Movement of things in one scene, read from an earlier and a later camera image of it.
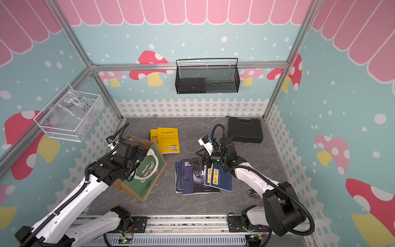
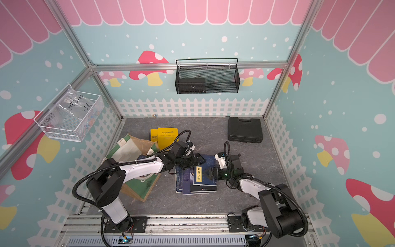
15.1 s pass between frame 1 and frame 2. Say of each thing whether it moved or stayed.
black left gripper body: moved
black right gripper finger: moved
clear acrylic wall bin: stayed
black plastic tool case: stayed
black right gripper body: moved
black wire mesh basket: stayed
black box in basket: stayed
